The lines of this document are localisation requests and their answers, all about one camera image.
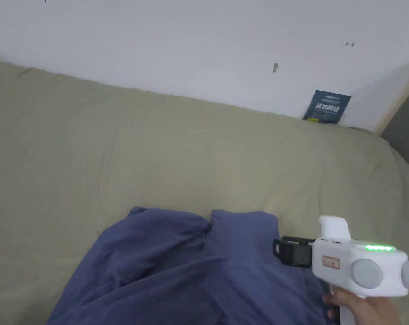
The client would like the person's right hand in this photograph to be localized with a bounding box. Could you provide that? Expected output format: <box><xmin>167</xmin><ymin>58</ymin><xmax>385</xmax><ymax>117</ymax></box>
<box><xmin>321</xmin><ymin>287</ymin><xmax>403</xmax><ymax>325</ymax></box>

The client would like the bed with beige sheet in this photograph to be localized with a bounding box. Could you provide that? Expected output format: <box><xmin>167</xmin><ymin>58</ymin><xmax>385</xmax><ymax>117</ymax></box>
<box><xmin>0</xmin><ymin>59</ymin><xmax>409</xmax><ymax>325</ymax></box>

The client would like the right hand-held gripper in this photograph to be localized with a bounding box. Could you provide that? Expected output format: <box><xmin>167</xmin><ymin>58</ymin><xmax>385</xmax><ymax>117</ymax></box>
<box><xmin>273</xmin><ymin>215</ymin><xmax>409</xmax><ymax>325</ymax></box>

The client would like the dark blue card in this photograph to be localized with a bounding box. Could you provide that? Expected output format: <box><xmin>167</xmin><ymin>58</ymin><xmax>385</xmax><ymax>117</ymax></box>
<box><xmin>302</xmin><ymin>89</ymin><xmax>352</xmax><ymax>124</ymax></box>

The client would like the dark blue shirt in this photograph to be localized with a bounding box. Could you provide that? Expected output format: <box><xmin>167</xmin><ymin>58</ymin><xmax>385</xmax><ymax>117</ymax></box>
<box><xmin>46</xmin><ymin>206</ymin><xmax>342</xmax><ymax>325</ymax></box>

